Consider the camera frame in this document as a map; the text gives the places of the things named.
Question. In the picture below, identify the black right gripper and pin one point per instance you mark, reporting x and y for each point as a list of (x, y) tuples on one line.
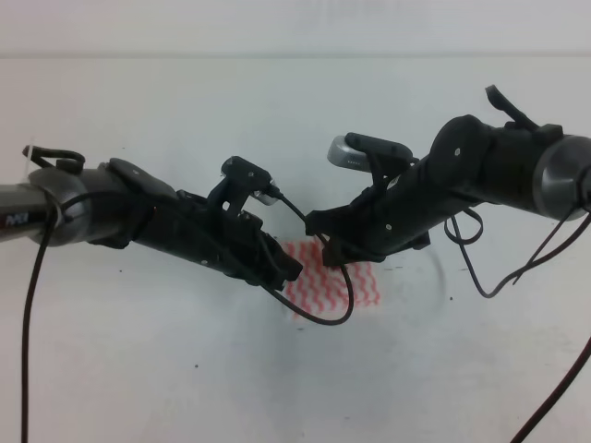
[(391, 223)]

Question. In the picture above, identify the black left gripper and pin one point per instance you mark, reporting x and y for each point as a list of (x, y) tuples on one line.
[(184, 226)]

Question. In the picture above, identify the pink white wavy-striped towel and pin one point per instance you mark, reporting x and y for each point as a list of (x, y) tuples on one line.
[(322, 291)]

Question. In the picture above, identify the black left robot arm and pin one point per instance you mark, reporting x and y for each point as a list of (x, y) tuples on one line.
[(118, 203)]

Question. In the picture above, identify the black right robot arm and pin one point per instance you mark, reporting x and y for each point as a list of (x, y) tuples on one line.
[(522, 165)]

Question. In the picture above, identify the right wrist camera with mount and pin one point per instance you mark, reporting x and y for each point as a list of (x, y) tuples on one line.
[(385, 160)]

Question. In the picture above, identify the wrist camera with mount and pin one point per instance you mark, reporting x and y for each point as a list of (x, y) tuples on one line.
[(242, 180), (385, 160)]

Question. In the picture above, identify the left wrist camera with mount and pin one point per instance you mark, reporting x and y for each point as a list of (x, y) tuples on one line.
[(242, 180)]

